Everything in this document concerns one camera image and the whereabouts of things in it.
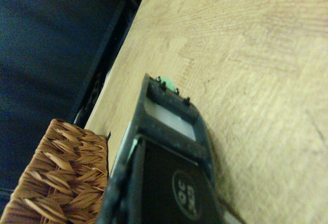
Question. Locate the pale green plush toy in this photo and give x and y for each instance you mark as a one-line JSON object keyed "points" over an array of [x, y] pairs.
{"points": [[169, 81]]}

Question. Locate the brown wicker basket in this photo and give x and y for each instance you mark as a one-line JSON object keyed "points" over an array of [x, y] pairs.
{"points": [[56, 172]]}

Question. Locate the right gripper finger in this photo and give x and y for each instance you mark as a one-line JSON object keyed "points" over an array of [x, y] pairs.
{"points": [[166, 139]]}

